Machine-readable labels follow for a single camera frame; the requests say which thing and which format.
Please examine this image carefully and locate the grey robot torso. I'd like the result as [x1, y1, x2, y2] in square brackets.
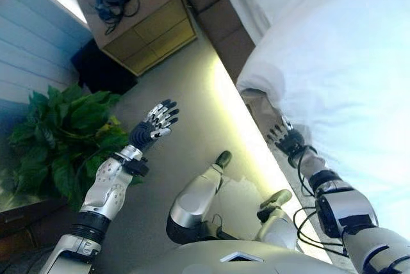
[127, 238, 363, 274]

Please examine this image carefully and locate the cream textured fringed blanket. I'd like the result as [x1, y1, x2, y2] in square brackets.
[240, 84, 326, 172]

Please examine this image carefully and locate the black box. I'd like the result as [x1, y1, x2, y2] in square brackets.
[70, 38, 138, 95]

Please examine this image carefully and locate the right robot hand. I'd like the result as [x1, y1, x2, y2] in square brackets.
[267, 115, 307, 157]

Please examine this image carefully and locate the right robot leg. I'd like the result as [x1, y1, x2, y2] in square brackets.
[256, 189, 304, 252]

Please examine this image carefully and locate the wooden nightstand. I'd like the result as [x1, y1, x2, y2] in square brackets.
[74, 0, 198, 77]

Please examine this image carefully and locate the robot leg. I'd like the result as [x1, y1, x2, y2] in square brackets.
[165, 150, 233, 245]
[256, 189, 304, 252]

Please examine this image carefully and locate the dark brown low cabinet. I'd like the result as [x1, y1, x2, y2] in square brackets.
[0, 197, 81, 255]

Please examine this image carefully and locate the green leafy plant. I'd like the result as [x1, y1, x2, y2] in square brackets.
[8, 83, 145, 211]

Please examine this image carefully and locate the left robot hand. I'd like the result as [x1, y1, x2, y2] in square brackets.
[129, 99, 180, 153]

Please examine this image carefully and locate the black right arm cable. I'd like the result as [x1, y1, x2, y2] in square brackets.
[293, 155, 350, 259]

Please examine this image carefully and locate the left robot leg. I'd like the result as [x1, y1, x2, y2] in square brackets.
[165, 150, 233, 245]

